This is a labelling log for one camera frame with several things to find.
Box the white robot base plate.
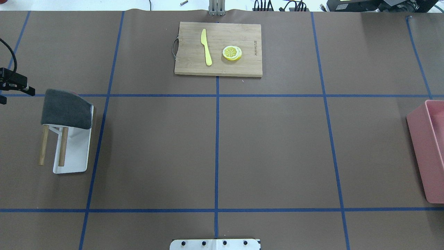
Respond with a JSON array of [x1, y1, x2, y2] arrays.
[[169, 239, 262, 250]]

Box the yellow plastic knife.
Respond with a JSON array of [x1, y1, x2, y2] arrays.
[[200, 28, 213, 66]]

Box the aluminium camera post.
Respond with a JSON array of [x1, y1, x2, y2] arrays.
[[208, 0, 226, 16]]

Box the pink plastic bin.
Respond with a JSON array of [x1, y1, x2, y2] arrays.
[[407, 100, 444, 204]]

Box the grey wiping cloth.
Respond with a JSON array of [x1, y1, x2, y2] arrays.
[[40, 89, 93, 130]]

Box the yellow lemon slices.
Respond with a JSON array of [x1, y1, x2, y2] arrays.
[[222, 45, 242, 61]]

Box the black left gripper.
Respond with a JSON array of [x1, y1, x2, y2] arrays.
[[0, 68, 35, 96]]

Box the bamboo cutting board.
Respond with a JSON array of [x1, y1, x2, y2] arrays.
[[174, 21, 263, 78]]

